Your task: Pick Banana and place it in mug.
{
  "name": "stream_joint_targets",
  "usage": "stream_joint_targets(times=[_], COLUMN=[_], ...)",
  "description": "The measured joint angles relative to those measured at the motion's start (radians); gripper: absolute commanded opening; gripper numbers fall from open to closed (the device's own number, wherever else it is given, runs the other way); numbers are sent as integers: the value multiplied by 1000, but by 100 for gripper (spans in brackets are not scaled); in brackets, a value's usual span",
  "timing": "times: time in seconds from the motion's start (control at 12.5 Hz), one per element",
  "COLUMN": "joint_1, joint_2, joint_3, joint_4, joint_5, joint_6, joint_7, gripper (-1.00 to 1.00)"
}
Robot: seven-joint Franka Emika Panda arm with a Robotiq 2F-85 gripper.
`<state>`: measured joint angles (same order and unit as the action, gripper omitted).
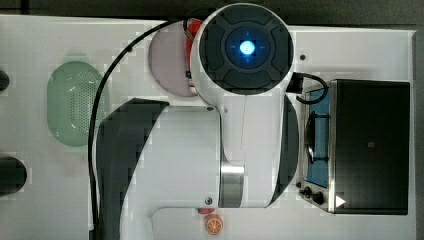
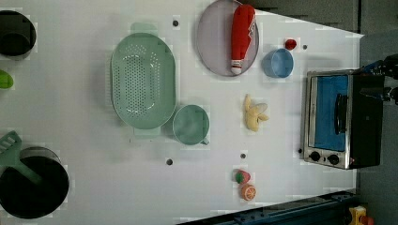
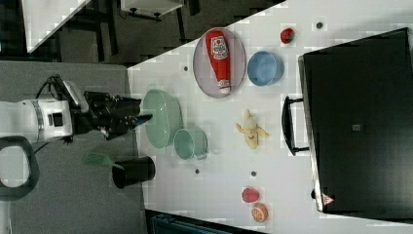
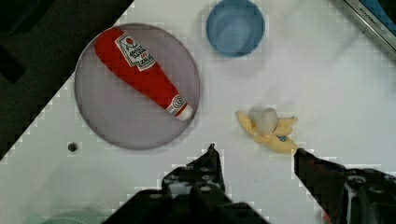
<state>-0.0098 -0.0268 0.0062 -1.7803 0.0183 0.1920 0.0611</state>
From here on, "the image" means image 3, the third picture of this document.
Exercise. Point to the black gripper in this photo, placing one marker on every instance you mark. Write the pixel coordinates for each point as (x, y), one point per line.
(113, 116)

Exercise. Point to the plush peeled banana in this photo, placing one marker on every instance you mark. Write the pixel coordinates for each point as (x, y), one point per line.
(251, 131)

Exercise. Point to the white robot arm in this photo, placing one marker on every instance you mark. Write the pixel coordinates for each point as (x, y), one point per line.
(28, 125)

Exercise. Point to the green mug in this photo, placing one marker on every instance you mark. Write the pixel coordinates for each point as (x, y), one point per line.
(190, 143)

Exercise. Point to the black cylindrical cup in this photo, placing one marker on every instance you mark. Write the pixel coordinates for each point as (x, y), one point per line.
(133, 171)

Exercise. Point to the green spatula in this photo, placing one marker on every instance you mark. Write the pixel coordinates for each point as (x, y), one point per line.
(99, 159)

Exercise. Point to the grey round plate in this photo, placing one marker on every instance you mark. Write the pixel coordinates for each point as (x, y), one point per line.
(203, 72)

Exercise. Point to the red ketchup bottle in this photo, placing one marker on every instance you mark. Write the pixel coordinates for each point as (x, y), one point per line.
(219, 59)

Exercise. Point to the white cabinet on casters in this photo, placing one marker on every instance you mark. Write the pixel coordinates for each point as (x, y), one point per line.
(150, 9)

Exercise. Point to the red plush raspberry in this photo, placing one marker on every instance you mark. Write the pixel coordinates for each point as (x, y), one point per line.
(250, 195)

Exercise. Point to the blue bowl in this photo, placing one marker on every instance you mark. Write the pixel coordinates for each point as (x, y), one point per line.
(265, 69)

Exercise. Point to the white side table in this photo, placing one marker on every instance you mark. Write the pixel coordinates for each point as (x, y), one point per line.
(42, 18)

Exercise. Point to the orange slice toy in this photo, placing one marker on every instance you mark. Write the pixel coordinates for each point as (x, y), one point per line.
(259, 212)

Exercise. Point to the red plush strawberry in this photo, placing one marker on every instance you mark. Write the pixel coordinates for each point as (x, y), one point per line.
(287, 35)

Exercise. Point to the black toaster oven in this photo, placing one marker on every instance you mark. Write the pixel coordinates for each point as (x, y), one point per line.
(357, 100)

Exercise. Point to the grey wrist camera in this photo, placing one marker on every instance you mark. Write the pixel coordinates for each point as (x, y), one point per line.
(77, 96)

